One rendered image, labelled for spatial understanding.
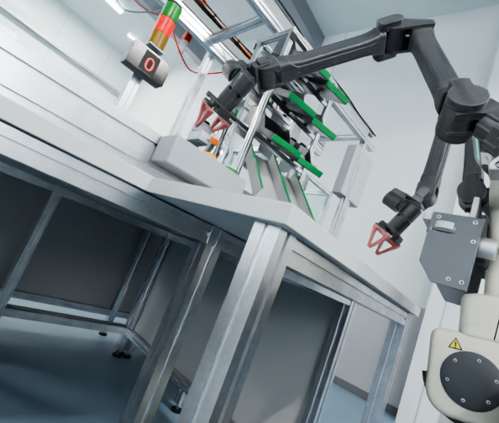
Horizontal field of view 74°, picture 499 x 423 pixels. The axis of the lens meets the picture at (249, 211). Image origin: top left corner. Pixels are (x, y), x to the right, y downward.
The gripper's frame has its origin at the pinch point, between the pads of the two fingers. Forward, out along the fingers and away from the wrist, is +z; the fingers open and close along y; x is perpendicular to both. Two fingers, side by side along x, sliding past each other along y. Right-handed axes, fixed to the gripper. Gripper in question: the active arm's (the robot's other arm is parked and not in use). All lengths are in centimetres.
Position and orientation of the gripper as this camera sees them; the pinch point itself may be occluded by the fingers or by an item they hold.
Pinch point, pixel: (202, 127)
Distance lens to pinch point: 102.9
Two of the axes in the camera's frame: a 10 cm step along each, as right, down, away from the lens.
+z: -6.9, 6.6, 3.0
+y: -6.4, -3.6, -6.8
